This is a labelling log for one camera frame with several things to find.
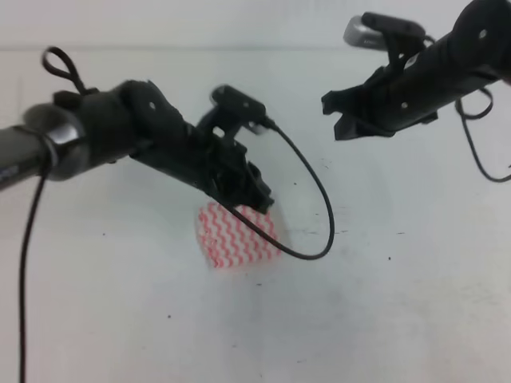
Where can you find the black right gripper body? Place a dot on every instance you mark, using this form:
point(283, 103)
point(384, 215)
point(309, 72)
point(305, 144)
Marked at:
point(474, 54)

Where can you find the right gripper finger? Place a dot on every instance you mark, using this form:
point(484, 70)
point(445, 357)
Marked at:
point(352, 101)
point(351, 127)

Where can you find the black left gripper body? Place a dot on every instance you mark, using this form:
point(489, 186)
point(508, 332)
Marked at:
point(204, 156)

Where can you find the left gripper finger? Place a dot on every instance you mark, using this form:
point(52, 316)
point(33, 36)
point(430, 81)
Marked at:
point(253, 198)
point(258, 186)

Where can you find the pink white wavy towel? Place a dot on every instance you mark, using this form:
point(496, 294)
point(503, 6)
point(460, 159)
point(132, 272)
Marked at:
point(226, 242)

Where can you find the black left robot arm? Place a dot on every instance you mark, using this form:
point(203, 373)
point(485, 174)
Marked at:
point(84, 129)

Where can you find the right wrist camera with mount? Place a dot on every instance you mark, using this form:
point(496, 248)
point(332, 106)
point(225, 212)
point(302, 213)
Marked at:
point(400, 38)

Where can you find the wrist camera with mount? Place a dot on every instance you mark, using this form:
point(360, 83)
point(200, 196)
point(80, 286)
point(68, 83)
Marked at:
point(233, 110)
point(400, 38)

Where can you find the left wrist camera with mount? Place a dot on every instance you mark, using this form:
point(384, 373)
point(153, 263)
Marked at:
point(233, 110)

